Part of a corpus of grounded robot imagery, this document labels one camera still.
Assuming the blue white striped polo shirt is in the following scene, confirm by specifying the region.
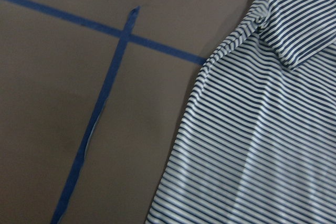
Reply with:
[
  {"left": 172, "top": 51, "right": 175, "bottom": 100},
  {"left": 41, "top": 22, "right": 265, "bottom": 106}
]
[{"left": 145, "top": 0, "right": 335, "bottom": 223}]

